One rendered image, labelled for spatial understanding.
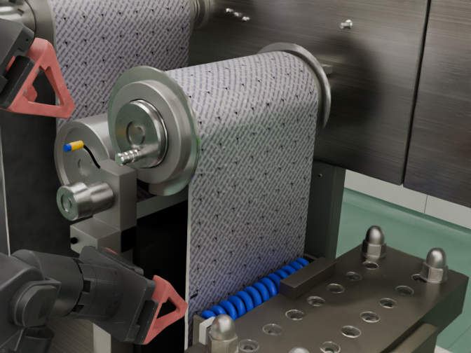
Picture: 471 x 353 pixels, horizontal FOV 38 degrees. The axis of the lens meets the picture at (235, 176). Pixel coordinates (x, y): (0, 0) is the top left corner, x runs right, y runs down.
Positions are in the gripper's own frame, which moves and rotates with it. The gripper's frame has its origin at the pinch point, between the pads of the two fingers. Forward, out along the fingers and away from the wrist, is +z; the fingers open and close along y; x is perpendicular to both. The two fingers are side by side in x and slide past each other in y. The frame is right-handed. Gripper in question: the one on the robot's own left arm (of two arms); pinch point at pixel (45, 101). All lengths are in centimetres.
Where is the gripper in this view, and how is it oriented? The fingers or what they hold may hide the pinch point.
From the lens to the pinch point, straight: 67.0
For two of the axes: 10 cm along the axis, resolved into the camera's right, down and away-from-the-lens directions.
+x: 4.5, -8.7, 1.9
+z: 4.7, 4.1, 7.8
